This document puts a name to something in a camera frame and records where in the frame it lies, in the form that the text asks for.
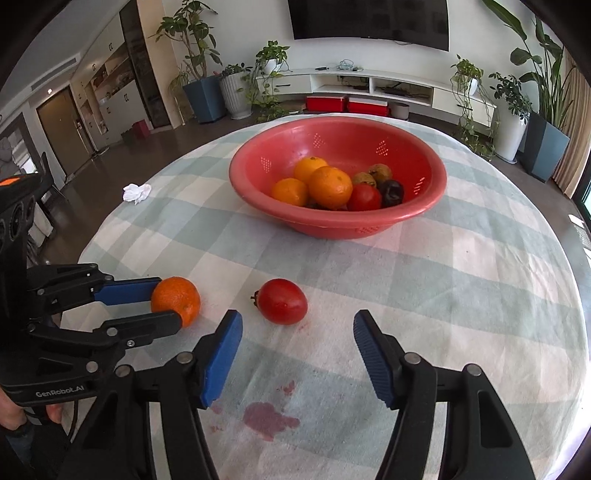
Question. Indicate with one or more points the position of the grey round bin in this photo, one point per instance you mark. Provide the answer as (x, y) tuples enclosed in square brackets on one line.
[(400, 110)]

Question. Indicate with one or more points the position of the leafy plant in tall white pot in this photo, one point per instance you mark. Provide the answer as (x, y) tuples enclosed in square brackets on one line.
[(510, 129)]

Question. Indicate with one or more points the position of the red tomato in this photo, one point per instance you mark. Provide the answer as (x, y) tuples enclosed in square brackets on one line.
[(282, 301), (364, 197)]

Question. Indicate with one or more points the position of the bushy plant in blue pot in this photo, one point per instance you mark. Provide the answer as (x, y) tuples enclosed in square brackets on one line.
[(203, 99)]

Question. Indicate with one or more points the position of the plant in ribbed white pot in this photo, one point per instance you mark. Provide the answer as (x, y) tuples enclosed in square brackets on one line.
[(236, 94)]

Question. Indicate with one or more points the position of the small red stool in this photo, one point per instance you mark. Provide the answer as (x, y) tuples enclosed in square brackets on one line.
[(140, 129)]

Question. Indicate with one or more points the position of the black media device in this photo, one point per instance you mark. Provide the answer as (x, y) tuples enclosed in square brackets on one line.
[(398, 90)]

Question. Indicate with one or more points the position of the small orange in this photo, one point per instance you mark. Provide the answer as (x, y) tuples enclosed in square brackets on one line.
[(311, 167)]

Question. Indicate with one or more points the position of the black wall television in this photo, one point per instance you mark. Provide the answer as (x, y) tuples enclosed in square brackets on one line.
[(369, 18)]

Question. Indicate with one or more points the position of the white television cabinet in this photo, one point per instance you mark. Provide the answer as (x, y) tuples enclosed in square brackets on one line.
[(452, 99)]

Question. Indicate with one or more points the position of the checkered green white tablecloth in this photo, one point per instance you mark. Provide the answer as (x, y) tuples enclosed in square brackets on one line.
[(415, 277)]

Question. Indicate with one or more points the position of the trailing pothos in white pot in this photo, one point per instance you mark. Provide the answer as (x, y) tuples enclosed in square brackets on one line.
[(466, 76), (272, 55)]

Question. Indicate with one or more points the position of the beige curtain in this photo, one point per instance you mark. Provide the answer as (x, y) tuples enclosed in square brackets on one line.
[(575, 115)]

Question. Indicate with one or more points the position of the crumpled white tissue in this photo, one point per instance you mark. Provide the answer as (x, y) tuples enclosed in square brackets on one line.
[(137, 193)]

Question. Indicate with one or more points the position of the brown wooden door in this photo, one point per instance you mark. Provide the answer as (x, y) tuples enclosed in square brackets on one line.
[(57, 129)]

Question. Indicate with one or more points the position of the tall plant in grey-blue pot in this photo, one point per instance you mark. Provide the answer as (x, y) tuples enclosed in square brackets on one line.
[(545, 143)]

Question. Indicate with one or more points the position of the dark purple passion fruit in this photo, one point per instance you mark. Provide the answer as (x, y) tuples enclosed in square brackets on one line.
[(391, 191)]

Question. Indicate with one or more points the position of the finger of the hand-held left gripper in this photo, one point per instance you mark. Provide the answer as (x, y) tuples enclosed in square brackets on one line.
[(129, 290), (147, 325)]

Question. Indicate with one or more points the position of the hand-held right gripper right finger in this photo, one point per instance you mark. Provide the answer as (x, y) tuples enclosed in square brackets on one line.
[(374, 360)]

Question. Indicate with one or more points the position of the red storage box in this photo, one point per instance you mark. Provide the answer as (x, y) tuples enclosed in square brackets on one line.
[(367, 107), (327, 103)]

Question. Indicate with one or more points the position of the red plastic colander basin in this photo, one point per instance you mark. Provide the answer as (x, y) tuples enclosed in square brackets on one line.
[(337, 134)]

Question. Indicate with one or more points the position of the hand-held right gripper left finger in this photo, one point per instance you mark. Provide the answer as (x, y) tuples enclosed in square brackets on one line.
[(221, 360)]

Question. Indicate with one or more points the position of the brown kiwi fruit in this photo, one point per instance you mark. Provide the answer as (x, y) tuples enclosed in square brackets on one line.
[(379, 171), (364, 179)]

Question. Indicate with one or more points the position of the person's left hand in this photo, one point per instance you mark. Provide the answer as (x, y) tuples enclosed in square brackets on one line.
[(10, 410)]

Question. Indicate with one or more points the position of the dark stone column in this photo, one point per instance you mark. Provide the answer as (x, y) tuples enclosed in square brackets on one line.
[(143, 69)]

